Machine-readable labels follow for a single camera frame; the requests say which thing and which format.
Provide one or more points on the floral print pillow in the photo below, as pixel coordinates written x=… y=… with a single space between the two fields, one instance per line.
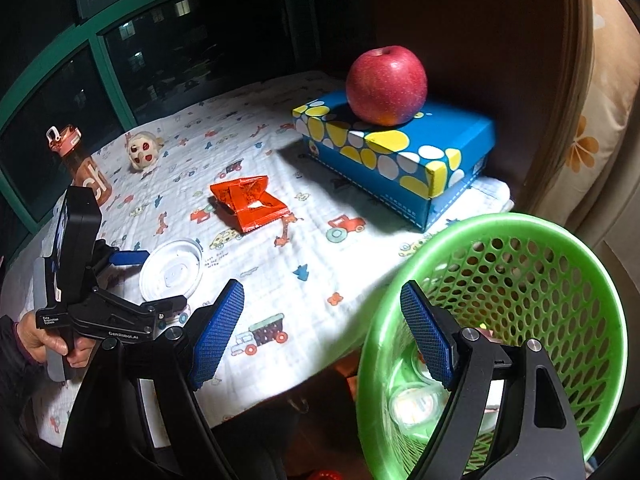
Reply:
x=610 y=110

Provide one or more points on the blue dotted tissue box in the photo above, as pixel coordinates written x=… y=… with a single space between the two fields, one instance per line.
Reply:
x=440 y=135

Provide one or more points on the person's left hand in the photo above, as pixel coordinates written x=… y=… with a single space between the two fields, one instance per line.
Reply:
x=55 y=337

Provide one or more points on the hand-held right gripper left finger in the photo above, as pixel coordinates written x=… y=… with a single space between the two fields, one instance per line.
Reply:
x=220 y=330

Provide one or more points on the brown wooden headboard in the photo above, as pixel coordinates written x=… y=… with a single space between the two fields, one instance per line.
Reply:
x=560 y=110

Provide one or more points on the white round plastic lid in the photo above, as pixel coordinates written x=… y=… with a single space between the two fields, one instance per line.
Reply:
x=170 y=270

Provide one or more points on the green plastic basket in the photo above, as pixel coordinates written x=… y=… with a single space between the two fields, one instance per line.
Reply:
x=500 y=222

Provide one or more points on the orange water bottle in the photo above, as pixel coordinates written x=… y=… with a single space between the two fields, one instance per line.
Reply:
x=87 y=175

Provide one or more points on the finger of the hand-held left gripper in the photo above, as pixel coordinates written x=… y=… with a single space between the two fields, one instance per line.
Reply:
x=165 y=304
x=130 y=258

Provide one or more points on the green window frame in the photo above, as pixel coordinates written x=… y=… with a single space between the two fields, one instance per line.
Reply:
x=112 y=70

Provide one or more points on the small white plush toy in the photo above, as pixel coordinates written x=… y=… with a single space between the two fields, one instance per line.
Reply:
x=142 y=152

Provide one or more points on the orange snack wrapper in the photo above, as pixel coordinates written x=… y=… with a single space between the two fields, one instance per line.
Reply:
x=250 y=210

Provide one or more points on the person's left forearm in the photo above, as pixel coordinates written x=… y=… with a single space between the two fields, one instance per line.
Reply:
x=15 y=375

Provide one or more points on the red apple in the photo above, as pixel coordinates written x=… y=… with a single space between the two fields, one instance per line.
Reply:
x=385 y=85

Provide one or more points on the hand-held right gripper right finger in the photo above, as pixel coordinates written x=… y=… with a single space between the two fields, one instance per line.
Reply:
x=425 y=330

